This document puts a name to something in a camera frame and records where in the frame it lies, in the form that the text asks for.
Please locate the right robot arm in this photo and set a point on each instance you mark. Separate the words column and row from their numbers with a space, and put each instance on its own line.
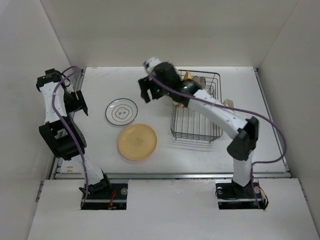
column 243, row 132

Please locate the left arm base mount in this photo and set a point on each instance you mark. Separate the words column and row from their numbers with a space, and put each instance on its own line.
column 114, row 199

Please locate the pink plate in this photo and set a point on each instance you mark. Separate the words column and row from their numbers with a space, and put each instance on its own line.
column 140, row 161

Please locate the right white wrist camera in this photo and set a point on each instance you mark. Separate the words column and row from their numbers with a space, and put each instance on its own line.
column 150, row 63

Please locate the grey patterned plate in rack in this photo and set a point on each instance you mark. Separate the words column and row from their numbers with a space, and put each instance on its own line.
column 201, row 81

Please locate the tan yellow plate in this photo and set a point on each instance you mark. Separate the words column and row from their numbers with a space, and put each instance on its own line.
column 187, row 76

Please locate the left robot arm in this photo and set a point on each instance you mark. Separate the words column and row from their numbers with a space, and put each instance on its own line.
column 63, row 136

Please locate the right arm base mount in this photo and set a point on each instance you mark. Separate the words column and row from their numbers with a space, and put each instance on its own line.
column 231, row 196

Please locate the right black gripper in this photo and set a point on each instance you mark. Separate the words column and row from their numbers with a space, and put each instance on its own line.
column 145, row 84

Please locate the wire dish rack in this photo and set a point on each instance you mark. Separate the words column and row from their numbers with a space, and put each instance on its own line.
column 191, row 125

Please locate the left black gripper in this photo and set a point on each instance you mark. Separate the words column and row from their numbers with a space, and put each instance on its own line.
column 78, row 103

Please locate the white plate with dark rim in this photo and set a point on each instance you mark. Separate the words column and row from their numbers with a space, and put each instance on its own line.
column 121, row 112

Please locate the beige cutlery holder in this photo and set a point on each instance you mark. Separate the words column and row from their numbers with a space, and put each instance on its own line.
column 228, row 103

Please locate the orange yellow plate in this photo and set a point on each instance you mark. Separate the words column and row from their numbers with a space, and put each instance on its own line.
column 137, row 142

